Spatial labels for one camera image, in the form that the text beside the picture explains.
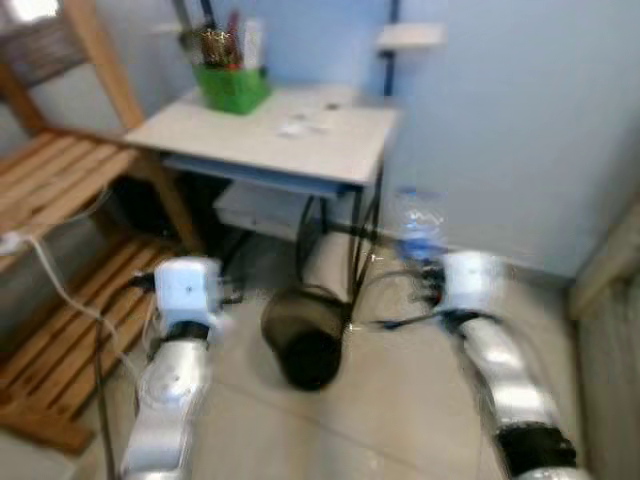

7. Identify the white power cable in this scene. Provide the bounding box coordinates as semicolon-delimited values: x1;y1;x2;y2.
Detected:
0;232;141;386

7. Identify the grey quilted mattress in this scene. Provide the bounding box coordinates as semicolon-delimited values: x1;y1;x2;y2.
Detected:
578;270;640;480

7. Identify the red pen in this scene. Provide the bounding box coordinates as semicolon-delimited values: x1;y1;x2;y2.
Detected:
227;10;243;69

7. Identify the grey sliding keyboard tray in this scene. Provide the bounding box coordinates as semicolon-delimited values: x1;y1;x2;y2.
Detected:
162;152;366;199

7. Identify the clear plastic water bottle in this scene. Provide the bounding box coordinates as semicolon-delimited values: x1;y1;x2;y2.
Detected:
398;188;448;266

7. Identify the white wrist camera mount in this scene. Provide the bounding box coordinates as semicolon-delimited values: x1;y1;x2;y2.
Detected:
155;257;223;336
440;252;504;316

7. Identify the wooden slatted rack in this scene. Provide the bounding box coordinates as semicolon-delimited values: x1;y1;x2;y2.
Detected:
0;0;201;456

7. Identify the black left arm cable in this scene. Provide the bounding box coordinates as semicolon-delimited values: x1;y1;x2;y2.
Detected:
92;270;161;480

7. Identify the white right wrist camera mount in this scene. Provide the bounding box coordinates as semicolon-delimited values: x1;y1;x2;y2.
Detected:
440;252;504;316

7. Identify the black waste bin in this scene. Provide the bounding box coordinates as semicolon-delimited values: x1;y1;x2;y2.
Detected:
260;285;351;393

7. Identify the small white wood shelf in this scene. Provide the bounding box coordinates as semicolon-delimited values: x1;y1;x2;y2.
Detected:
375;22;446;53

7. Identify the green pen holder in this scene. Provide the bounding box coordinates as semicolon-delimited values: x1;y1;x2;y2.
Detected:
193;62;273;116

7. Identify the light wood desk black frame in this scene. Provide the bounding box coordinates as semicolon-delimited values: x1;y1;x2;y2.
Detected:
125;0;403;301

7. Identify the white flat box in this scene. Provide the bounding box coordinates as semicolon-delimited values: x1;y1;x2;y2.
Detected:
215;185;356;241

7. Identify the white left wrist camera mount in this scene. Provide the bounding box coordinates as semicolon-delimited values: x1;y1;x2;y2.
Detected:
155;257;223;336

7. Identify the white tube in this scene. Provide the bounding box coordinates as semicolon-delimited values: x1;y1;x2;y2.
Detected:
240;18;266;71

